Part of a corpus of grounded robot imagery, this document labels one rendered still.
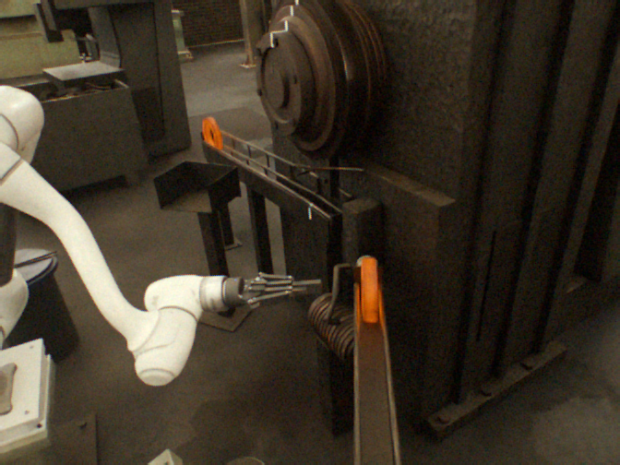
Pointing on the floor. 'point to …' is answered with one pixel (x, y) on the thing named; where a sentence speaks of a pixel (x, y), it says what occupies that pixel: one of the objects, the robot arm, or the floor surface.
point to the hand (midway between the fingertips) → (307, 287)
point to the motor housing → (335, 363)
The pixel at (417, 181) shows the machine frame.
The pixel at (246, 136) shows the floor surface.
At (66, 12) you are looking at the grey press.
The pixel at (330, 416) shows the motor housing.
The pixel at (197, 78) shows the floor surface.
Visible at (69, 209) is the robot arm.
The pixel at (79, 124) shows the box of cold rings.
